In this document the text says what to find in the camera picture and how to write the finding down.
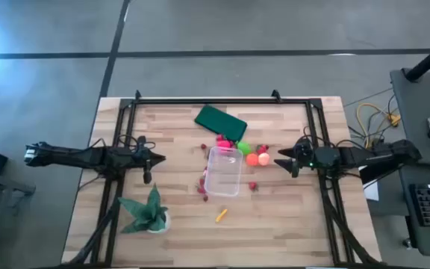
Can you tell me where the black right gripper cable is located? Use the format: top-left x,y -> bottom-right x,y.
301,126 -> 356,149

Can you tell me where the black aluminium table frame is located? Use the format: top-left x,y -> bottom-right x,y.
60,88 -> 384,268

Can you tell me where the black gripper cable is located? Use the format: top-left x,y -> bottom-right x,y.
301,126 -> 356,149
116,133 -> 157,151

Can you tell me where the green plant in white pot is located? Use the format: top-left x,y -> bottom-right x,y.
117,182 -> 172,235

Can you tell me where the bright pink toy fruit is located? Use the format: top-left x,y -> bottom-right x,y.
216,138 -> 237,150

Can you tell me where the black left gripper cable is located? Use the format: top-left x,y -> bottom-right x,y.
116,133 -> 157,151

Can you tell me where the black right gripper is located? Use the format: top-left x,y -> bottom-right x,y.
273,136 -> 337,179

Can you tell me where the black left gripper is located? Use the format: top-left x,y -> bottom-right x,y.
127,136 -> 166,185

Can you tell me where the clear plastic tupperware container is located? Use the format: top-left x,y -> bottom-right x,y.
203,146 -> 244,198

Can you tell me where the yellow floor cable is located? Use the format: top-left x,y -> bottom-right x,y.
355,102 -> 402,149

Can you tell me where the black round pole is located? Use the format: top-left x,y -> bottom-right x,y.
404,34 -> 430,82

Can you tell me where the grey keyboard desk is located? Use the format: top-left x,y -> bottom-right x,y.
397,163 -> 430,259

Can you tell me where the white paper sheet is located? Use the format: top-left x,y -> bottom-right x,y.
362,179 -> 381,202

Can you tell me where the green toy lime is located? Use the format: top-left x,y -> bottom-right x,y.
236,140 -> 252,156

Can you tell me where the dark green container lid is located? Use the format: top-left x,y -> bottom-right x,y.
193,104 -> 249,143

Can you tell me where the grey side desk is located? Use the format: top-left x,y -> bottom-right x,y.
389,68 -> 430,167

